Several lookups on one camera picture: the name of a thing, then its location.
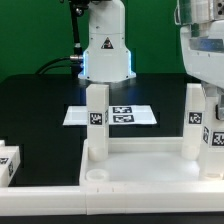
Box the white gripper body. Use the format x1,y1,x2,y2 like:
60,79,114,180
180,23,224,89

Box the white desk top tray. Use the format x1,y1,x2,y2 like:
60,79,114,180
79,137,224,191

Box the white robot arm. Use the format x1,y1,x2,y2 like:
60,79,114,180
69,0,224,120

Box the white paper marker sheet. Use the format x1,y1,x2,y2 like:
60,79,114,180
63,105,157,126

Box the white L-shaped fence wall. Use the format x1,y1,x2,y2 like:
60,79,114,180
0,136,224,217

